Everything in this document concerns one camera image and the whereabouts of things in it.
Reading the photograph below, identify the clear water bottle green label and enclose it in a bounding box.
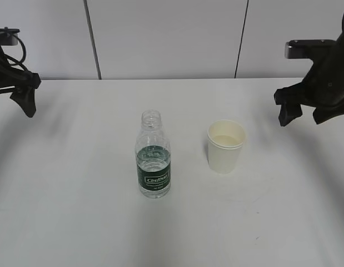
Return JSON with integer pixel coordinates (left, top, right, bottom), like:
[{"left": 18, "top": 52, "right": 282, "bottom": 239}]
[{"left": 134, "top": 110, "right": 171, "bottom": 199}]

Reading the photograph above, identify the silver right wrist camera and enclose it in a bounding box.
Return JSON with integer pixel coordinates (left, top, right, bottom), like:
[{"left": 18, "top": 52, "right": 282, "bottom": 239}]
[{"left": 285, "top": 39, "right": 335, "bottom": 59}]

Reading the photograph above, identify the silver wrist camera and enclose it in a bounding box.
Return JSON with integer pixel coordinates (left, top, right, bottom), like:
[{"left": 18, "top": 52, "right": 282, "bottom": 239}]
[
  {"left": 0, "top": 27, "right": 20, "bottom": 46},
  {"left": 285, "top": 39, "right": 335, "bottom": 59}
]

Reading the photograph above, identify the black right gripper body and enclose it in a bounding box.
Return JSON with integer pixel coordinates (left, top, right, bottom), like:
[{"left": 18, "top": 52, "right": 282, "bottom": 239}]
[{"left": 300, "top": 38, "right": 344, "bottom": 108}]

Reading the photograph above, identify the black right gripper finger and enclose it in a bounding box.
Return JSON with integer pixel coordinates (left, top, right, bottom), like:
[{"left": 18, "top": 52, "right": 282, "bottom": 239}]
[
  {"left": 313, "top": 105, "right": 344, "bottom": 125},
  {"left": 273, "top": 86, "right": 307, "bottom": 127}
]

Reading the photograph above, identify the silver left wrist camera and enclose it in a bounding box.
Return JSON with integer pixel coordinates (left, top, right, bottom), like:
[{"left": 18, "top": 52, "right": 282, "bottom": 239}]
[{"left": 0, "top": 27, "right": 20, "bottom": 46}]

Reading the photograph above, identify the white paper cup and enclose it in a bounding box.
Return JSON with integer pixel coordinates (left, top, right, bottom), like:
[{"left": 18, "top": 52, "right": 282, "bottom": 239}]
[{"left": 207, "top": 120, "right": 246, "bottom": 174}]

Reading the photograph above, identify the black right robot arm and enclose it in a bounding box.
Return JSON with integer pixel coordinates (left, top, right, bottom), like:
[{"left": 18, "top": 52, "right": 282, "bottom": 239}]
[{"left": 274, "top": 14, "right": 344, "bottom": 127}]

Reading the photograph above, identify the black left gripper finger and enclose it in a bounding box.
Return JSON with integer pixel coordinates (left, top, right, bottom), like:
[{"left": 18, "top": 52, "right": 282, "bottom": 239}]
[{"left": 10, "top": 73, "right": 41, "bottom": 117}]

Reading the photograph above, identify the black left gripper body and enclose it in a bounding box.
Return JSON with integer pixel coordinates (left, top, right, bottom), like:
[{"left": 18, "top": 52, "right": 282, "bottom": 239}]
[{"left": 0, "top": 46, "right": 30, "bottom": 94}]

